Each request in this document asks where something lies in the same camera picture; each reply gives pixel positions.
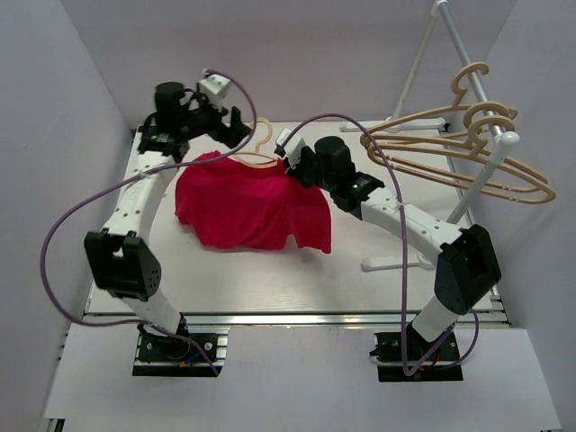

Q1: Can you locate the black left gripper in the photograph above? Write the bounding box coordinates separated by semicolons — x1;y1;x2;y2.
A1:
179;91;251;149

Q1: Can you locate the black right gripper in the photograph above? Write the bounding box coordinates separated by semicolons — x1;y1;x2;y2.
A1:
283;146;337;193

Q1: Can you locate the beige hanger front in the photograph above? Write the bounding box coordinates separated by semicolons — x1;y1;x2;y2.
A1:
230;117;278;169

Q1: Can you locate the beige hanger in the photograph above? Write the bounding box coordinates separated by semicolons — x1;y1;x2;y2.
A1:
368;61;490;133
360;102;528;190
379;131;556;205
230;117;278;169

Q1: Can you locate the red t shirt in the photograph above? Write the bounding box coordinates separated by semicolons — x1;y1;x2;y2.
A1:
175;151;332;254

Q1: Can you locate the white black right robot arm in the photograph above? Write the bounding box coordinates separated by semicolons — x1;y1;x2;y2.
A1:
275;129;501;359

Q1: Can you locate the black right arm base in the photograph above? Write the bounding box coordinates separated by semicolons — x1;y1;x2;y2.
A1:
369;331;464;383

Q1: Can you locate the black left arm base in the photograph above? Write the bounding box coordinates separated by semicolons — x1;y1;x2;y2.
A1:
132;325;228;378

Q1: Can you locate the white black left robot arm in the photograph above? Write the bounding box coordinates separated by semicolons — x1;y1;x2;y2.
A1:
84;69;253;359

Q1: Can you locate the beige hanger middle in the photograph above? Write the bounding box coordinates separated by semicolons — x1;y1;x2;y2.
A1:
360;102;528;190

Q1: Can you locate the beige hanger rear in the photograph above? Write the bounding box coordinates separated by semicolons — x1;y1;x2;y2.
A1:
368;61;490;133

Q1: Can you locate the white clothes rack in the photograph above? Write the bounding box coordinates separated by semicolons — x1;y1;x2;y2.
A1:
339;0;523;274

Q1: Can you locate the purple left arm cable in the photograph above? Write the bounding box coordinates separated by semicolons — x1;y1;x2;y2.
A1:
39;67;257;377

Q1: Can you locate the aluminium table rail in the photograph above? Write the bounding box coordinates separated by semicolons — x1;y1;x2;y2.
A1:
83;310;509;327

